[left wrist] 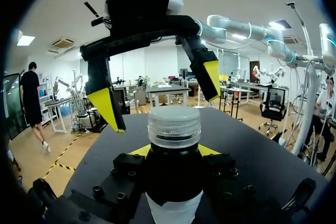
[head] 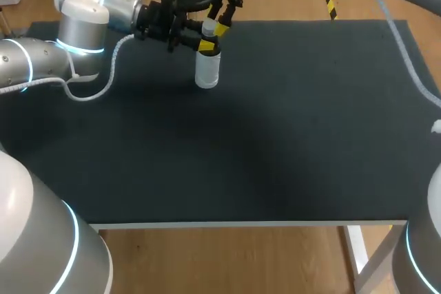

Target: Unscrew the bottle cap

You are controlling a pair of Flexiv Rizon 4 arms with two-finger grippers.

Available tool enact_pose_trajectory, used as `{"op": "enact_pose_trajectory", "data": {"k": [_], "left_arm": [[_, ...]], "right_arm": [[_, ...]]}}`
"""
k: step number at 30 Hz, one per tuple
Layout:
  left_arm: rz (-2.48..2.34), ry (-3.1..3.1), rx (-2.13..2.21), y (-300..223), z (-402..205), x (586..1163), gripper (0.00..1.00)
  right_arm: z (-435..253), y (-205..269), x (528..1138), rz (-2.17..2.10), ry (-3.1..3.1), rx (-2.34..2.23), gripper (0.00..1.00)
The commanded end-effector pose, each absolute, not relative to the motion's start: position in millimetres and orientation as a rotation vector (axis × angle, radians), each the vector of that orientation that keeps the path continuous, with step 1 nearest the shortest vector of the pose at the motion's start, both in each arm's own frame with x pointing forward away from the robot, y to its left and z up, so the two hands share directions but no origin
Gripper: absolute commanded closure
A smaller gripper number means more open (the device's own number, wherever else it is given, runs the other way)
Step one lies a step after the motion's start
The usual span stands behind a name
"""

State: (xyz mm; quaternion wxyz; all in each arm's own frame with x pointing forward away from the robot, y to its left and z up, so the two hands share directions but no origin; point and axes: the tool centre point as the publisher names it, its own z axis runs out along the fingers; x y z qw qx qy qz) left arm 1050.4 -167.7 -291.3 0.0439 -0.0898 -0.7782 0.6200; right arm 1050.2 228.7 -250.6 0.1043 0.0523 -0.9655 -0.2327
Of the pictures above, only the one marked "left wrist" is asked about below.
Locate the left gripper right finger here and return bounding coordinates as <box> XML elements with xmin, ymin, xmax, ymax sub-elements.
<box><xmin>197</xmin><ymin>144</ymin><xmax>257</xmax><ymax>209</ymax></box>

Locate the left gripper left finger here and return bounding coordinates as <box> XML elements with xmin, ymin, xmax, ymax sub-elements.
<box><xmin>91</xmin><ymin>144</ymin><xmax>152</xmax><ymax>208</ymax></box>

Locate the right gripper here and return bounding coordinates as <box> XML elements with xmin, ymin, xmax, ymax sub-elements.
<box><xmin>79</xmin><ymin>0</ymin><xmax>202</xmax><ymax>62</ymax></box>

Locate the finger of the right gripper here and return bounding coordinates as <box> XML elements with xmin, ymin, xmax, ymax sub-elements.
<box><xmin>85</xmin><ymin>56</ymin><xmax>127</xmax><ymax>134</ymax></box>
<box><xmin>175</xmin><ymin>34</ymin><xmax>222</xmax><ymax>102</ymax></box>

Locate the white bottle with clear cap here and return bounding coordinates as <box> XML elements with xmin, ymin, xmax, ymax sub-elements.
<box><xmin>143</xmin><ymin>105</ymin><xmax>205</xmax><ymax>224</ymax></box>

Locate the person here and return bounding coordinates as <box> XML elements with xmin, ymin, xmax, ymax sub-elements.
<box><xmin>19</xmin><ymin>61</ymin><xmax>52</xmax><ymax>154</ymax></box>
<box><xmin>303</xmin><ymin>74</ymin><xmax>336</xmax><ymax>162</ymax></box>

